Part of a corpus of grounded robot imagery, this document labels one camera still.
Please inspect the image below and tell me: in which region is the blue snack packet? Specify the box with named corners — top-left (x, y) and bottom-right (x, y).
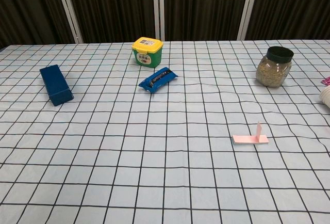
top-left (138, 67), bottom-right (179, 94)

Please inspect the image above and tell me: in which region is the green tub yellow lid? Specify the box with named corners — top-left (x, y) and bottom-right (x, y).
top-left (131, 37), bottom-right (164, 68)

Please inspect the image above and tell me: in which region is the blue checked tablecloth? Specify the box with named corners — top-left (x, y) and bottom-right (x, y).
top-left (0, 39), bottom-right (330, 224)

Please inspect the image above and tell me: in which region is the dark blue rectangular box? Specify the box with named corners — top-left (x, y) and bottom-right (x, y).
top-left (39, 64), bottom-right (75, 107)

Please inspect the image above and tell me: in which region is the grain jar black lid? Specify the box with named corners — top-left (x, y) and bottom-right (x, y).
top-left (255, 46), bottom-right (295, 88)

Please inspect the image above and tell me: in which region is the white paper cup stack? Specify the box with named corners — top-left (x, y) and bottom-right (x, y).
top-left (319, 86), bottom-right (330, 108)

